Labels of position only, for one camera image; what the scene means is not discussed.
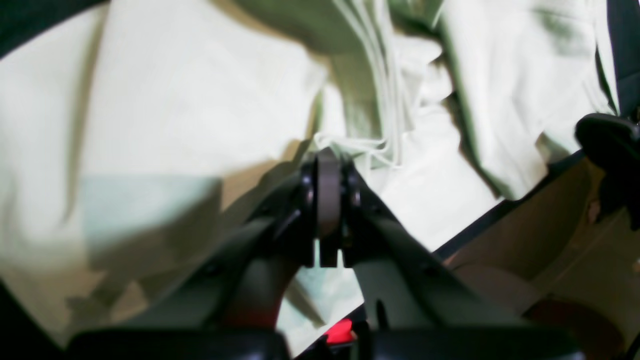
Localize blue red clamp left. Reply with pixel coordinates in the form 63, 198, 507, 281
295, 304, 369, 360

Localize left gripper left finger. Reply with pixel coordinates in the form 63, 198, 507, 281
67, 155, 319, 360

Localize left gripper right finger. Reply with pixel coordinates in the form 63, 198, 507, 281
317, 148, 585, 360

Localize light green T-shirt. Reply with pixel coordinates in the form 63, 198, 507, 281
0, 0, 621, 358

